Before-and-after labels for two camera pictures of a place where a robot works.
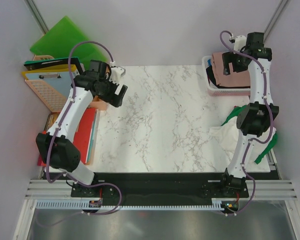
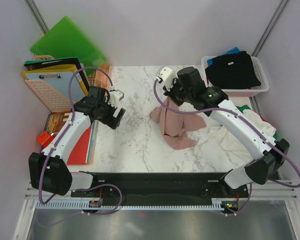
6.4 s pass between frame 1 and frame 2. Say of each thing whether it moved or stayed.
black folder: stayed
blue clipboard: stayed
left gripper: moved
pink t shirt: moved
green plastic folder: stayed
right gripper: moved
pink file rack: stayed
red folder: stayed
